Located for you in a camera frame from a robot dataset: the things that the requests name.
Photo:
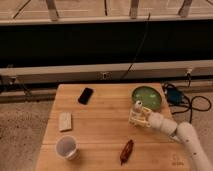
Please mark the green bowl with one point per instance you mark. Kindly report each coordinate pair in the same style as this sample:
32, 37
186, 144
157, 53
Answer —
149, 96

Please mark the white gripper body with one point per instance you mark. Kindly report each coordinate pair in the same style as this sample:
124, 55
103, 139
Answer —
155, 120

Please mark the blue power device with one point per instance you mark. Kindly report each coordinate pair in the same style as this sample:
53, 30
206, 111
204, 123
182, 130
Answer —
174, 96

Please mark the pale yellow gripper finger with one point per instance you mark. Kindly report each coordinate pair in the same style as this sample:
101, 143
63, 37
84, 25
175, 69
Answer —
144, 121

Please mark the brown red chili toy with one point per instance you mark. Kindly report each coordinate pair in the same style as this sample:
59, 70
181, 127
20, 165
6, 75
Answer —
126, 151

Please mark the white plastic cup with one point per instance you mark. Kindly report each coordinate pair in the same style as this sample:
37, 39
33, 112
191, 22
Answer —
66, 147

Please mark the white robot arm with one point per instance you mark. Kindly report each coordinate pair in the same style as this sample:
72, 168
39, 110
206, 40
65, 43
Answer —
184, 133

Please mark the beige rectangular sponge block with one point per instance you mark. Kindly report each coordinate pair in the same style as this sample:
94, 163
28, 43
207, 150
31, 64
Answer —
65, 121

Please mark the small white bottle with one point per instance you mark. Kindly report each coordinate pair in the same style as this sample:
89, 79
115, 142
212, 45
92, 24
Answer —
137, 110

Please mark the black smartphone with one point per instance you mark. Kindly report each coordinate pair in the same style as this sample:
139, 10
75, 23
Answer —
85, 96

